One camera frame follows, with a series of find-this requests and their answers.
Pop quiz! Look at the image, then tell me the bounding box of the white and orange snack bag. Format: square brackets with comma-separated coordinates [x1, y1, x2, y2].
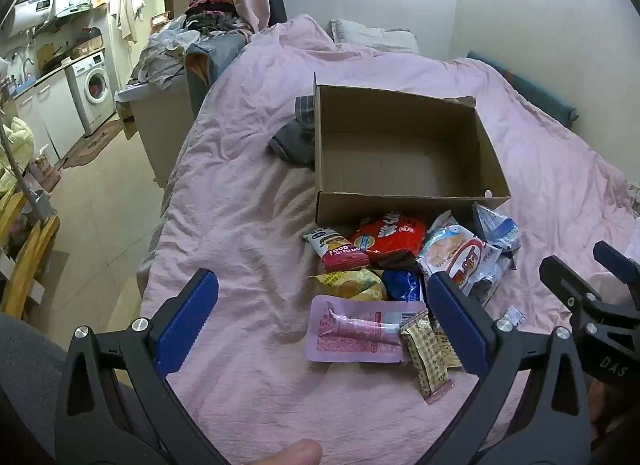
[416, 212, 502, 298]

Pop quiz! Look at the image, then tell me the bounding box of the white kitchen cabinet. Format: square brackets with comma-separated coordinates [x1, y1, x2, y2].
[14, 69, 87, 160]

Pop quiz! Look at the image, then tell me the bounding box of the white washing machine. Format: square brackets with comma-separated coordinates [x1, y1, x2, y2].
[65, 52, 117, 137]

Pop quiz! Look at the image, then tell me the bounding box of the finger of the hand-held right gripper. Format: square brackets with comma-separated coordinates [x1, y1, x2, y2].
[538, 255, 608, 313]
[592, 240, 640, 292]

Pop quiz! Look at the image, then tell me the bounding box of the white and blue snack bag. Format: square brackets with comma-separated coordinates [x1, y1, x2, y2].
[471, 202, 522, 268]

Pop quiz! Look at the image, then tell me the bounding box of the pink snack packet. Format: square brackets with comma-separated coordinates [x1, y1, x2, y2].
[305, 294, 429, 364]

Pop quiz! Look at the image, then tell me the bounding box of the brown floor rug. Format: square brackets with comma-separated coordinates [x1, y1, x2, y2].
[61, 119, 124, 170]

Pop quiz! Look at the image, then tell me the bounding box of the dark blue snack packet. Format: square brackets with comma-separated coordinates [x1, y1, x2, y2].
[381, 269, 427, 303]

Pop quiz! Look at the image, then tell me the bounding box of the grey striped cloth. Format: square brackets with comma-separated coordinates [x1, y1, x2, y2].
[267, 94, 317, 169]

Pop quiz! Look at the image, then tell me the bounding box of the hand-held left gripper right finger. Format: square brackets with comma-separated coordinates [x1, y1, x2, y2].
[425, 271, 593, 465]

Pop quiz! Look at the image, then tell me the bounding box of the maroon and white snack bar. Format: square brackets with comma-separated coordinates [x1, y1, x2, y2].
[303, 226, 372, 274]

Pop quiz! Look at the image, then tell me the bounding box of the hanging white towel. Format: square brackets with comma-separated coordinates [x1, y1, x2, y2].
[116, 0, 147, 44]

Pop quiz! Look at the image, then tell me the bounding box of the white pillow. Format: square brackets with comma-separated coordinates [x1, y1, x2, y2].
[329, 19, 421, 55]

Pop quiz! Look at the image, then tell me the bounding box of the pink blanket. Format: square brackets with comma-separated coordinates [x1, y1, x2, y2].
[136, 14, 640, 465]

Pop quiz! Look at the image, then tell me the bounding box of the wooden chair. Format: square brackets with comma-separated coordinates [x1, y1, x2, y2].
[0, 189, 62, 322]

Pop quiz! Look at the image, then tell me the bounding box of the pale yellow cloth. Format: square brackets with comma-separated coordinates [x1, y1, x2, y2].
[0, 116, 36, 196]

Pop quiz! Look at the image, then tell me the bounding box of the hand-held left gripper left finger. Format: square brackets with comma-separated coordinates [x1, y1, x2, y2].
[55, 267, 231, 465]

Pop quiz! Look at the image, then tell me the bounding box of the person's left hand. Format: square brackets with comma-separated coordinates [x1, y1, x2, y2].
[267, 439, 324, 465]

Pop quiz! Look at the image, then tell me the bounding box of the tan cracker packet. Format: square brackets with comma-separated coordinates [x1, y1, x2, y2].
[398, 314, 455, 405]

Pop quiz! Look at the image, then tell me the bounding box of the teal cushion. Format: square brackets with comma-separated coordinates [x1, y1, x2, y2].
[466, 50, 581, 130]

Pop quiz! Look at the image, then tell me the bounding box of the pile of clothes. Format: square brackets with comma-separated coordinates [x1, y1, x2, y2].
[134, 0, 252, 91]

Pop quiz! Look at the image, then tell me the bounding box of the brown cardboard box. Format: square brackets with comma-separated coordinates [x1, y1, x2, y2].
[312, 72, 512, 237]

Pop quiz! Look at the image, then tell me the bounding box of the person's right hand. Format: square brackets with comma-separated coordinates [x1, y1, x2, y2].
[586, 379, 608, 441]

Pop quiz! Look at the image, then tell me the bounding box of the white storage cabinet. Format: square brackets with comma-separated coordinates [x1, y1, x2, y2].
[115, 81, 197, 189]

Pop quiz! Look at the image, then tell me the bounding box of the yellow snack packet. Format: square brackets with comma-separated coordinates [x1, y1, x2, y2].
[309, 267, 389, 303]

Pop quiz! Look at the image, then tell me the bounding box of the red snack bag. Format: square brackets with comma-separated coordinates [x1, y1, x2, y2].
[348, 212, 427, 267]

